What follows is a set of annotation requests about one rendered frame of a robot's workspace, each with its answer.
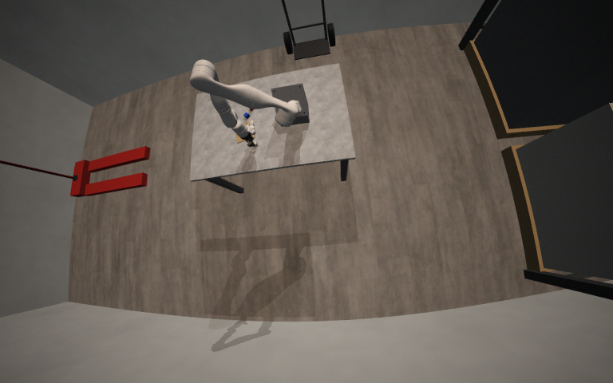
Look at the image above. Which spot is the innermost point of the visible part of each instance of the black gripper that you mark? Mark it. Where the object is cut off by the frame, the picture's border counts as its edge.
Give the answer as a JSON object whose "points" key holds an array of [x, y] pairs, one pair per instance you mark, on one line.
{"points": [[249, 138]]}

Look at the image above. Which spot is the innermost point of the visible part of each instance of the tan flat mat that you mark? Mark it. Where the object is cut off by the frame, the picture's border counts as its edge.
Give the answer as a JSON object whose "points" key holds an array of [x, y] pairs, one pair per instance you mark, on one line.
{"points": [[238, 138]]}

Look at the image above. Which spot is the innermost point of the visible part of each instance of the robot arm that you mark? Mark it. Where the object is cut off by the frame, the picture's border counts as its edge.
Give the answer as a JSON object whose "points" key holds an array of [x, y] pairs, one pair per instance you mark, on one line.
{"points": [[203, 74]]}

